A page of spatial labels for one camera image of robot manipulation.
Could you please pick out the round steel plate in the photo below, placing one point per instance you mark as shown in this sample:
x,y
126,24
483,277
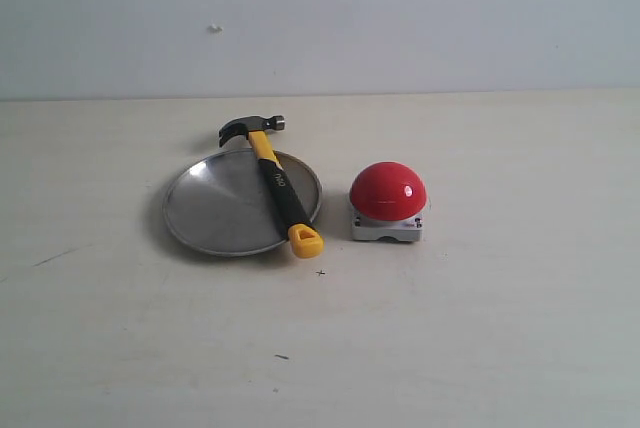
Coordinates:
x,y
220,206

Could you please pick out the yellow black claw hammer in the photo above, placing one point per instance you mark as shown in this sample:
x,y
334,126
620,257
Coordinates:
x,y
304,240

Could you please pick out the red dome push button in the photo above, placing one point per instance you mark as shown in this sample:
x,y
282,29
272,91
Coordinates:
x,y
387,200

